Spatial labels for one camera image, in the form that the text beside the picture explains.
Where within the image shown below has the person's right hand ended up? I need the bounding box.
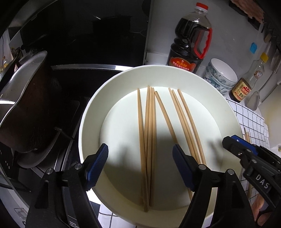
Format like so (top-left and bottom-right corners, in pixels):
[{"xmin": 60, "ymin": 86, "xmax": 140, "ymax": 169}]
[{"xmin": 251, "ymin": 194, "xmax": 274, "ymax": 227}]

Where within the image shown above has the white black grid cloth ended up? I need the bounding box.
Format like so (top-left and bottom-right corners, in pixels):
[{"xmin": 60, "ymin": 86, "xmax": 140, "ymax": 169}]
[{"xmin": 87, "ymin": 98, "xmax": 271, "ymax": 228}]

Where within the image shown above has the metal spatula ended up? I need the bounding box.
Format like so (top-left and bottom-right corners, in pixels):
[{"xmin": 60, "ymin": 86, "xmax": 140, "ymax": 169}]
[{"xmin": 245, "ymin": 65, "xmax": 280, "ymax": 111}]

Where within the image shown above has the white cutting board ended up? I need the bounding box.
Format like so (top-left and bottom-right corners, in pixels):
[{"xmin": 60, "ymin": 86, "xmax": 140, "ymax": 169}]
[{"xmin": 259, "ymin": 82, "xmax": 281, "ymax": 148}]

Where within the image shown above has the small glass sauce bottle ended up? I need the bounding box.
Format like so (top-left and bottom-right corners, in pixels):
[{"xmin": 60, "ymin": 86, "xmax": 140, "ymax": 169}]
[{"xmin": 229, "ymin": 52, "xmax": 269, "ymax": 103}]

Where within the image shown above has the bottom floral ceramic bowl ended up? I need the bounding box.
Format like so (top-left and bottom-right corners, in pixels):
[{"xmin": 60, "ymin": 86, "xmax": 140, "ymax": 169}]
[{"xmin": 203, "ymin": 71, "xmax": 232, "ymax": 95}]

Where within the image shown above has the floral ceramic bowl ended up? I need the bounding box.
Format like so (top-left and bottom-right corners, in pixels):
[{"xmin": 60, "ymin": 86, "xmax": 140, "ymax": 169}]
[
  {"xmin": 206, "ymin": 65, "xmax": 238, "ymax": 89},
  {"xmin": 203, "ymin": 71, "xmax": 232, "ymax": 95},
  {"xmin": 207, "ymin": 58, "xmax": 238, "ymax": 87}
]

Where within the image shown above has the large white round bowl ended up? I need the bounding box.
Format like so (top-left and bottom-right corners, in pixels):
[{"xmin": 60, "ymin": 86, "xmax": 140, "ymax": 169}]
[{"xmin": 78, "ymin": 65, "xmax": 242, "ymax": 227}]

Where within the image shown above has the top floral ceramic bowl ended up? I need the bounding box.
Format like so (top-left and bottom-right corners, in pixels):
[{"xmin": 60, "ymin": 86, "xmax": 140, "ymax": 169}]
[{"xmin": 207, "ymin": 58, "xmax": 238, "ymax": 87}]

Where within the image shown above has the dark wok pan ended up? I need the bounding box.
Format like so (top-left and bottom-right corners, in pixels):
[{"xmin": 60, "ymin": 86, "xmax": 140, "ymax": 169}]
[{"xmin": 1, "ymin": 51, "xmax": 60, "ymax": 168}]

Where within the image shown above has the black gas stove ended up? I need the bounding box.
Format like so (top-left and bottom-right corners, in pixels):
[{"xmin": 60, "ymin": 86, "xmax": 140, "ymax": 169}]
[{"xmin": 1, "ymin": 63, "xmax": 126, "ymax": 227}]

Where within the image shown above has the middle floral ceramic bowl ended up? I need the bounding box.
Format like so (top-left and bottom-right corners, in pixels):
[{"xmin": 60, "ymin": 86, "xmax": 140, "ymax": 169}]
[{"xmin": 206, "ymin": 65, "xmax": 238, "ymax": 89}]

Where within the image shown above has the large soy sauce bottle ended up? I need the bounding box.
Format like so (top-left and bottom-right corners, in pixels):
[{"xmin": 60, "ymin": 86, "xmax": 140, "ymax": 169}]
[{"xmin": 167, "ymin": 2, "xmax": 213, "ymax": 73}]

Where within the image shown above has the pink striped towel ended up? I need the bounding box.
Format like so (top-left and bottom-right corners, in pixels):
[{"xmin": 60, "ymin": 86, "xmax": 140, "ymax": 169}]
[{"xmin": 231, "ymin": 0, "xmax": 264, "ymax": 23}]

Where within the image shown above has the wall utensil rail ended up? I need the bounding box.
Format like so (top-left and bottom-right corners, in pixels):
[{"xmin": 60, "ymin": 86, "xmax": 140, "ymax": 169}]
[{"xmin": 230, "ymin": 0, "xmax": 280, "ymax": 53}]

